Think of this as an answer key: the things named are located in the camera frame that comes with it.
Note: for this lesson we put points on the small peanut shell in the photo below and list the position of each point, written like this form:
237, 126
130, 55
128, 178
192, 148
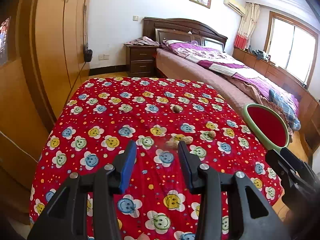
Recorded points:
212, 134

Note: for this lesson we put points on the clothes pile on cabinet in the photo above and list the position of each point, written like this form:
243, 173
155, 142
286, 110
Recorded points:
261, 55

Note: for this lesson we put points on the red white curtain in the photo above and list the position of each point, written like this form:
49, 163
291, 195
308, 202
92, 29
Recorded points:
247, 26

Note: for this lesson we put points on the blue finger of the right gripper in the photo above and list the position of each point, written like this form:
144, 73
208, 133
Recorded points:
301, 167
281, 167

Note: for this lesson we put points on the purple white quilt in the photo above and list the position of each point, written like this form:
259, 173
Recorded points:
220, 62

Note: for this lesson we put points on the black bag hanging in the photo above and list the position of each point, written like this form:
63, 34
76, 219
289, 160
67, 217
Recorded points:
88, 54

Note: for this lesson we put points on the blue plaid pillow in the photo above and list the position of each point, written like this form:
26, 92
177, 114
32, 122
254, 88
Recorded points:
289, 113

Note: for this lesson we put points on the double peanut shell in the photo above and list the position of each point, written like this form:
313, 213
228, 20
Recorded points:
174, 142

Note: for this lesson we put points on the round walnut shell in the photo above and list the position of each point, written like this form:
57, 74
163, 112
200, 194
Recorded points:
177, 109

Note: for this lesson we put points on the folded cloth on nightstand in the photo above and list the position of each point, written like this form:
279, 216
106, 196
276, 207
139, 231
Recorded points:
142, 41

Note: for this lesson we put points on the dark wooden bed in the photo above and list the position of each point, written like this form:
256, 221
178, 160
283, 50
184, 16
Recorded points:
197, 32

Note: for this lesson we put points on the white air conditioner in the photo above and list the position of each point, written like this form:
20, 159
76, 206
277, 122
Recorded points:
234, 5

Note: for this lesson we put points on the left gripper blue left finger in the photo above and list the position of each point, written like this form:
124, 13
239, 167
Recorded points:
65, 215

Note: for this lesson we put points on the wooden framed window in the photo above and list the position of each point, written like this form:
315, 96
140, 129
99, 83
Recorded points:
292, 46

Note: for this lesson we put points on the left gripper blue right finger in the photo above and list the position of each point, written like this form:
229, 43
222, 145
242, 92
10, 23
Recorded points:
228, 201

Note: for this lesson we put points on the red bin with green rim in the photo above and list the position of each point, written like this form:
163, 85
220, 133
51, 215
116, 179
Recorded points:
267, 125

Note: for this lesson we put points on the wooden wardrobe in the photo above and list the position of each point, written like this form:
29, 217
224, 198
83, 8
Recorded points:
43, 45

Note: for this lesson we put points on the low wooden window cabinet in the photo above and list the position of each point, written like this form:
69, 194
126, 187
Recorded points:
308, 106

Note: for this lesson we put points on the dark wooden nightstand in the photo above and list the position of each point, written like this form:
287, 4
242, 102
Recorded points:
141, 60

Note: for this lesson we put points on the red smiley flower tablecloth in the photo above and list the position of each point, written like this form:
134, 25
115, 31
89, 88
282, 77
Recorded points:
103, 115

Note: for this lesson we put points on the wall light switch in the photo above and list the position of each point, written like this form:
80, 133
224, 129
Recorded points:
135, 18

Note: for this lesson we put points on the wall power socket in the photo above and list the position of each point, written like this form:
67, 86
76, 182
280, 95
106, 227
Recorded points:
102, 57

